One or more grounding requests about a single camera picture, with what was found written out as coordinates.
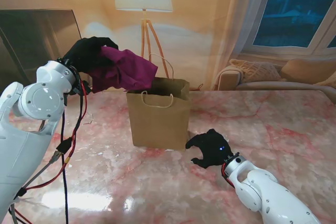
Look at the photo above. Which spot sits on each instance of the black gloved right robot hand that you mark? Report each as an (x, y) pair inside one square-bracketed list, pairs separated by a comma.
[(212, 150)]

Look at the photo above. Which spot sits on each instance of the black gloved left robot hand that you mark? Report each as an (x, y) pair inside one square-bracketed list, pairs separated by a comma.
[(84, 54)]

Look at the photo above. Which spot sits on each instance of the purple shorts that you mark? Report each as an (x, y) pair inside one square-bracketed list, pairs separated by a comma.
[(126, 72)]

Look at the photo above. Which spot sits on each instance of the kraft paper bag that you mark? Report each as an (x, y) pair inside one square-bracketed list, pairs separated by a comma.
[(157, 127)]

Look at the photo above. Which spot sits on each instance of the flat screen television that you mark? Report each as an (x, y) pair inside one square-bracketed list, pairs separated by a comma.
[(31, 45)]

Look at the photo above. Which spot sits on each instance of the beige sofa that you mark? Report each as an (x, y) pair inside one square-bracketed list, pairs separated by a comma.
[(275, 85)]

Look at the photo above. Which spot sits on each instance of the knitted beige cushion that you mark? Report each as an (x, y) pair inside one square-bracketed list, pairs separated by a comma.
[(257, 70)]

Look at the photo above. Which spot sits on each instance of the plain tan cushion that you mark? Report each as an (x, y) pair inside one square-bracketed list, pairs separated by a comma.
[(307, 70)]

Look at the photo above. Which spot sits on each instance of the sheer white curtain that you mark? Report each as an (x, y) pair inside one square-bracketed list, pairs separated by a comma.
[(236, 24)]

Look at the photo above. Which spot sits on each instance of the white framed window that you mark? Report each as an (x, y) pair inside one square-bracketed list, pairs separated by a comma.
[(294, 14)]

